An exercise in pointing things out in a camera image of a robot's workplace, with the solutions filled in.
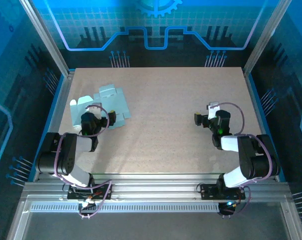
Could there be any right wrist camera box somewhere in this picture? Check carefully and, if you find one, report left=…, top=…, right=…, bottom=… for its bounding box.
left=206, top=101, right=221, bottom=120

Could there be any aluminium corner post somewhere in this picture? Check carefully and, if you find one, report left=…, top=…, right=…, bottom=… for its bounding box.
left=18, top=0, right=76, bottom=77
left=242, top=0, right=294, bottom=75

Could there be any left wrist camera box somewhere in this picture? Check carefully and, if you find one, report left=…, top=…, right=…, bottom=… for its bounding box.
left=92, top=104, right=104, bottom=120

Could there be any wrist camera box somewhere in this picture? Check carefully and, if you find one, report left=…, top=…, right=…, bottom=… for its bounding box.
left=92, top=104, right=104, bottom=120
left=206, top=101, right=221, bottom=120

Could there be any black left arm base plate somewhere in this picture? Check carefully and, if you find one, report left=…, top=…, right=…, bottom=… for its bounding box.
left=66, top=183, right=112, bottom=201

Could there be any pale green paper box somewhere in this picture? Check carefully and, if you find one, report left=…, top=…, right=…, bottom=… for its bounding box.
left=69, top=84, right=132, bottom=136

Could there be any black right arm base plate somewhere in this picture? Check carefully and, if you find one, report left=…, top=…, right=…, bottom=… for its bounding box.
left=199, top=183, right=246, bottom=201

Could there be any slotted grey cable duct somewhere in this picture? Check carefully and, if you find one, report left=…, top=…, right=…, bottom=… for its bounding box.
left=29, top=202, right=221, bottom=214

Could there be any aluminium mounting rail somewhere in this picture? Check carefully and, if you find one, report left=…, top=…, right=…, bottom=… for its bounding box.
left=20, top=173, right=293, bottom=203

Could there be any aluminium side rail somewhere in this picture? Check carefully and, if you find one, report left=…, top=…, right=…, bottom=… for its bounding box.
left=242, top=69, right=279, bottom=182
left=32, top=69, right=76, bottom=182

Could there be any black connector module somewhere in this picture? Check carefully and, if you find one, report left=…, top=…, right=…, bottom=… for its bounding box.
left=217, top=201, right=239, bottom=219
left=77, top=201, right=99, bottom=219

